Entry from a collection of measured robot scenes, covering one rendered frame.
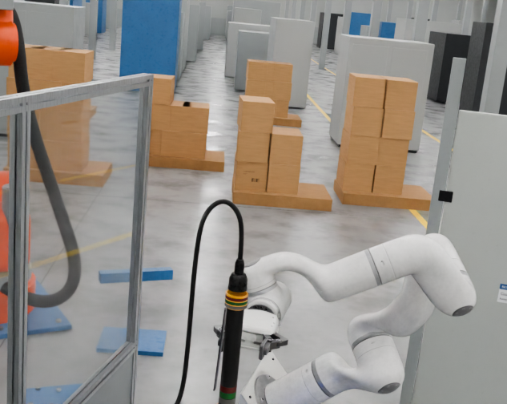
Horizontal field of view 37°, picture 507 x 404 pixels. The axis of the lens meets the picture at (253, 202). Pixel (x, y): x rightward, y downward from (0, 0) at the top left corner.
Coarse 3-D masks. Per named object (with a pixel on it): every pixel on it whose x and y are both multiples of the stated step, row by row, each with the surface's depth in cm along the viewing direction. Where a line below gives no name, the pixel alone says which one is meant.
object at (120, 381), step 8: (128, 360) 295; (120, 368) 288; (128, 368) 297; (112, 376) 281; (120, 376) 289; (128, 376) 298; (104, 384) 275; (112, 384) 282; (120, 384) 291; (128, 384) 299; (96, 392) 268; (104, 392) 276; (112, 392) 284; (120, 392) 292; (128, 392) 301; (88, 400) 262; (96, 400) 269; (104, 400) 277; (112, 400) 285; (120, 400) 293; (128, 400) 302
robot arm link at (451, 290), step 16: (400, 240) 174; (416, 240) 173; (432, 240) 175; (384, 256) 173; (400, 256) 172; (416, 256) 172; (432, 256) 174; (448, 256) 177; (384, 272) 173; (400, 272) 173; (416, 272) 175; (432, 272) 176; (448, 272) 177; (464, 272) 183; (432, 288) 179; (448, 288) 178; (464, 288) 178; (448, 304) 179; (464, 304) 179
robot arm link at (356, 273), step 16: (272, 256) 176; (288, 256) 175; (352, 256) 176; (368, 256) 174; (256, 272) 174; (272, 272) 175; (304, 272) 174; (320, 272) 174; (336, 272) 174; (352, 272) 173; (368, 272) 173; (256, 288) 175; (320, 288) 174; (336, 288) 174; (352, 288) 174; (368, 288) 175
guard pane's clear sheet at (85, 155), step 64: (0, 128) 186; (64, 128) 218; (128, 128) 264; (0, 192) 190; (64, 192) 224; (128, 192) 273; (0, 256) 195; (64, 256) 230; (128, 256) 282; (0, 320) 199; (64, 320) 237; (128, 320) 292; (0, 384) 204; (64, 384) 244
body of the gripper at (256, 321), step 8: (248, 312) 168; (256, 312) 169; (264, 312) 169; (272, 312) 169; (248, 320) 164; (256, 320) 164; (264, 320) 165; (272, 320) 166; (248, 328) 161; (256, 328) 161; (264, 328) 161; (272, 328) 162; (248, 336) 162; (256, 336) 161; (248, 344) 162; (256, 344) 162
